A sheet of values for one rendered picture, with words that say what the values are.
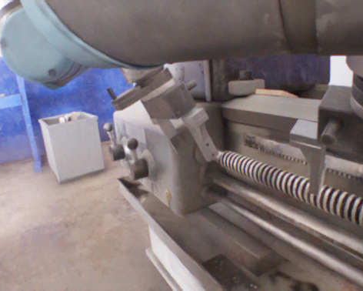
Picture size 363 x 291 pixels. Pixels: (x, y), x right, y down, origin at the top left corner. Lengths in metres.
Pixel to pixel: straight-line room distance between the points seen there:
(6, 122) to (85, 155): 1.58
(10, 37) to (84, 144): 2.24
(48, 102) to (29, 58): 3.47
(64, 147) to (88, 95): 1.50
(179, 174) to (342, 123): 0.46
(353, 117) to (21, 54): 0.37
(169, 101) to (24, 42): 0.25
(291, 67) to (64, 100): 3.32
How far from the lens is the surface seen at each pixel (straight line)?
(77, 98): 3.85
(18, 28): 0.36
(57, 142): 2.50
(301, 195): 0.47
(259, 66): 0.74
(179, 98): 0.48
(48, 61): 0.35
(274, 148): 0.58
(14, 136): 3.88
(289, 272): 0.78
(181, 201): 0.70
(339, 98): 0.30
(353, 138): 0.30
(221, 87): 0.67
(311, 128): 0.34
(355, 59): 0.25
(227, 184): 0.63
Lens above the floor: 0.93
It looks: 16 degrees down
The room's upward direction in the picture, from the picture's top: 5 degrees counter-clockwise
